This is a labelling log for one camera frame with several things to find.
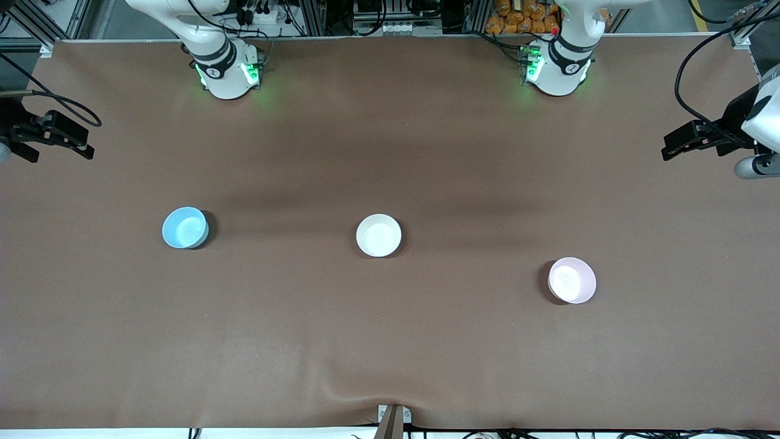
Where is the blue bowl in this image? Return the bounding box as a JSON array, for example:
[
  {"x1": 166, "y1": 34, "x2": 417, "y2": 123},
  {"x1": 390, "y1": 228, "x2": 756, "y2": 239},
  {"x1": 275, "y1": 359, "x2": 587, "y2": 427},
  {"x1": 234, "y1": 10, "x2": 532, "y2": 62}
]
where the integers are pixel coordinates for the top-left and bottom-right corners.
[{"x1": 161, "y1": 206, "x2": 210, "y2": 250}]

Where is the pink bowl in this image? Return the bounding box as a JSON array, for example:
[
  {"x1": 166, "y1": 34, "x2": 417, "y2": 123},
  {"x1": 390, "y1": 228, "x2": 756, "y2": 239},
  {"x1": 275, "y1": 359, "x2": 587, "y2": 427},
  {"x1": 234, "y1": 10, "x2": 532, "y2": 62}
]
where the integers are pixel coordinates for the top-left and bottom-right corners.
[{"x1": 547, "y1": 257, "x2": 597, "y2": 304}]

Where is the white bowl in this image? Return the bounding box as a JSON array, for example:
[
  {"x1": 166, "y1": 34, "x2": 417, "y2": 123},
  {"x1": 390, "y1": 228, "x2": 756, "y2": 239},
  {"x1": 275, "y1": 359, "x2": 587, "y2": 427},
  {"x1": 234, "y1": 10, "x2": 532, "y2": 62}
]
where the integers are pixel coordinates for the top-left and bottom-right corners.
[{"x1": 356, "y1": 213, "x2": 403, "y2": 258}]

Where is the orange packets bag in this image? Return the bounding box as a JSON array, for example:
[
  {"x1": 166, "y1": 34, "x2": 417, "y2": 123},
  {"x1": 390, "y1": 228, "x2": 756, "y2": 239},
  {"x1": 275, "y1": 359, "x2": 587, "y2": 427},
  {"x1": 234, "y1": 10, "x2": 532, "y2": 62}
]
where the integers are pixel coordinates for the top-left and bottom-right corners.
[{"x1": 486, "y1": 0, "x2": 562, "y2": 35}]

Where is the white power strip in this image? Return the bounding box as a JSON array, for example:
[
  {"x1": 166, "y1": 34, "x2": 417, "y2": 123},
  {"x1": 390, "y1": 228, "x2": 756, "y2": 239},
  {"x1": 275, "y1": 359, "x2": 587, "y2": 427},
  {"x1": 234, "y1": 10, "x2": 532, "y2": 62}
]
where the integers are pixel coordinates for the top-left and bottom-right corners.
[{"x1": 235, "y1": 5, "x2": 288, "y2": 26}]

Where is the brown table mat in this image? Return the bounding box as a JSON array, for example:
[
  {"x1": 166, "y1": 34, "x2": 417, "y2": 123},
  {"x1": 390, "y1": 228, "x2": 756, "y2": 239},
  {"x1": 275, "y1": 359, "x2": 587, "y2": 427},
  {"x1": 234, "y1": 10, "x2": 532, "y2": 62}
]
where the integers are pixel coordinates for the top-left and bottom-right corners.
[{"x1": 0, "y1": 35, "x2": 780, "y2": 430}]

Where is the grey electronics box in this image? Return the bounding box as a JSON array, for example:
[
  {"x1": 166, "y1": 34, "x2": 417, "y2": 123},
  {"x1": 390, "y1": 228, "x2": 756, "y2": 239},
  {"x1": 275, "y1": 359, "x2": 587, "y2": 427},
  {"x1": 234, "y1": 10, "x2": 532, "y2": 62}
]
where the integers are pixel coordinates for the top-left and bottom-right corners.
[{"x1": 352, "y1": 0, "x2": 447, "y2": 36}]

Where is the brown strip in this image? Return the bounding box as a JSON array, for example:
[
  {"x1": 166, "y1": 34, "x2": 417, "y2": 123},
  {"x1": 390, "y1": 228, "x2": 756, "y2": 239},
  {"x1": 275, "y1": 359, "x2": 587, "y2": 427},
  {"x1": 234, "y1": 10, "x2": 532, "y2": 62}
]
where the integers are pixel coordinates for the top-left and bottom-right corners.
[{"x1": 374, "y1": 405, "x2": 405, "y2": 439}]

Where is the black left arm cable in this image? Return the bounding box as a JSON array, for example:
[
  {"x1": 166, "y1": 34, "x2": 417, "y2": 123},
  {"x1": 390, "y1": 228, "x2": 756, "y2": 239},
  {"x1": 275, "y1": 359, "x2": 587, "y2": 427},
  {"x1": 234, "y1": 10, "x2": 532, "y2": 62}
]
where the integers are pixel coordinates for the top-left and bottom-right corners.
[{"x1": 674, "y1": 11, "x2": 780, "y2": 148}]

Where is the silver table clamp bracket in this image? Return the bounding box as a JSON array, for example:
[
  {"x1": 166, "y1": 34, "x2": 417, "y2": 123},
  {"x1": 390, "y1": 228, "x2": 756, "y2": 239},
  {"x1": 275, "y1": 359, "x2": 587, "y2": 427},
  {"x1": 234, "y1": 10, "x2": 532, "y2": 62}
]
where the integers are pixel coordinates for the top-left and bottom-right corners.
[{"x1": 378, "y1": 404, "x2": 413, "y2": 425}]

